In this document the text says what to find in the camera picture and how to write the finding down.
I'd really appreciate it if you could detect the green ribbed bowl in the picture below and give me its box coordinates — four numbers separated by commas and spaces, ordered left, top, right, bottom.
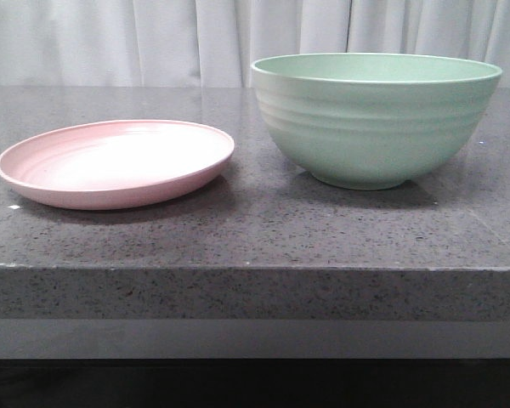
252, 53, 502, 190

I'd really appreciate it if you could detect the pink plate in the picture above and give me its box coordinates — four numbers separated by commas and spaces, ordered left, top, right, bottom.
0, 120, 235, 210

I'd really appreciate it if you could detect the white curtain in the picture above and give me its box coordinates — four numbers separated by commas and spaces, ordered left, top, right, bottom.
0, 1, 510, 88

